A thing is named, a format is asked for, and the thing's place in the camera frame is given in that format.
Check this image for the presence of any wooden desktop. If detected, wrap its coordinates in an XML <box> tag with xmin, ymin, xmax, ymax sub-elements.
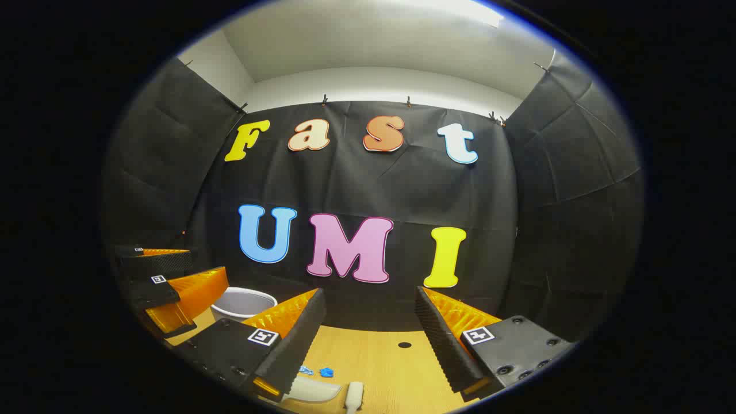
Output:
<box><xmin>167</xmin><ymin>308</ymin><xmax>501</xmax><ymax>414</ymax></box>

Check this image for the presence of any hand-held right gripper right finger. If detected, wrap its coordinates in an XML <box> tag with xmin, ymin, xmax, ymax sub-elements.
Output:
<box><xmin>414</xmin><ymin>286</ymin><xmax>577</xmax><ymax>401</ymax></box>

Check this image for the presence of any white dustpan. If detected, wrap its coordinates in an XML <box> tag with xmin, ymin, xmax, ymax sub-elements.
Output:
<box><xmin>286</xmin><ymin>375</ymin><xmax>344</xmax><ymax>404</ymax></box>

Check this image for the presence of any small white broom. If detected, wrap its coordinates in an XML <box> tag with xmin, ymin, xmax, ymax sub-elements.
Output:
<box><xmin>344</xmin><ymin>381</ymin><xmax>365</xmax><ymax>412</ymax></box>

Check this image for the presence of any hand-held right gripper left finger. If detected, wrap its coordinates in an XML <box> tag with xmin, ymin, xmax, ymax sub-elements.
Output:
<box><xmin>170</xmin><ymin>287</ymin><xmax>327</xmax><ymax>403</ymax></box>

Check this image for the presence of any white garbage bin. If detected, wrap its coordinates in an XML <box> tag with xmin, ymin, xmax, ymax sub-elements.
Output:
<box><xmin>210</xmin><ymin>286</ymin><xmax>279</xmax><ymax>323</ymax></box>

